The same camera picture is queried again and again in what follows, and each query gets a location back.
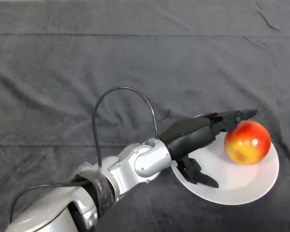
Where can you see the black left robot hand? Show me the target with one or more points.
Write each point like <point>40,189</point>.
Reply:
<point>191,135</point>

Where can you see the red and yellow apple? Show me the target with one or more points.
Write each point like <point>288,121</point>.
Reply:
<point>247,142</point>

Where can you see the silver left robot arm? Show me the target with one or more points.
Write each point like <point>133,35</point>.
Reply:
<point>91,191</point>

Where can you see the white round plate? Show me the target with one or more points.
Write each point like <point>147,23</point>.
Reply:
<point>234,183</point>

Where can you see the black cloth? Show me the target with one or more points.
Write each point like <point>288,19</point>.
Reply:
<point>87,60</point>

